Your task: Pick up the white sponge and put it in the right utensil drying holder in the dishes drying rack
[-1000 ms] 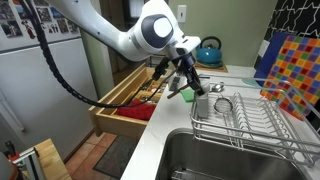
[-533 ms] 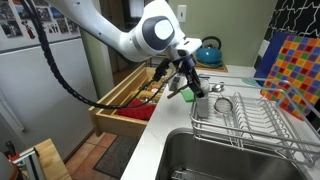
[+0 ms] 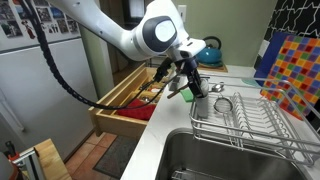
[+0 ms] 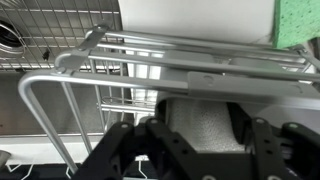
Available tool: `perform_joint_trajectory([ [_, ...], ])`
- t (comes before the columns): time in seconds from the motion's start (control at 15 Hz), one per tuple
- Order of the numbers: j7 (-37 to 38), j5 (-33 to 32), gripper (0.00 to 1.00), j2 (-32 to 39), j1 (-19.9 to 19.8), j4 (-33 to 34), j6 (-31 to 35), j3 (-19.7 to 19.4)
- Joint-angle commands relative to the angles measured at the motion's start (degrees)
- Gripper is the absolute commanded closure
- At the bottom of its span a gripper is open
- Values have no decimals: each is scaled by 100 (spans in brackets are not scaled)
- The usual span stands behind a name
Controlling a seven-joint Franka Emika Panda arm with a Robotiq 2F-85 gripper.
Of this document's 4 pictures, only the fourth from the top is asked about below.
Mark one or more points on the steel sink bottom grid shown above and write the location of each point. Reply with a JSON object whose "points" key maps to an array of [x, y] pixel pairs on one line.
{"points": [[66, 10]]}

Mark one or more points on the green sponge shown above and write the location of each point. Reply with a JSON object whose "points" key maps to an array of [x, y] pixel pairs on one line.
{"points": [[296, 20]]}

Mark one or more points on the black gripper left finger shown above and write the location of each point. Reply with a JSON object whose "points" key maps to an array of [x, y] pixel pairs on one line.
{"points": [[133, 153]]}

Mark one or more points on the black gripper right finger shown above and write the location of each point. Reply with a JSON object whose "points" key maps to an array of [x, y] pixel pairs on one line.
{"points": [[283, 150]]}

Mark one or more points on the stainless steel sink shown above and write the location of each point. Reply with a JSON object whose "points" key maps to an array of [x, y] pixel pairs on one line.
{"points": [[33, 106]]}

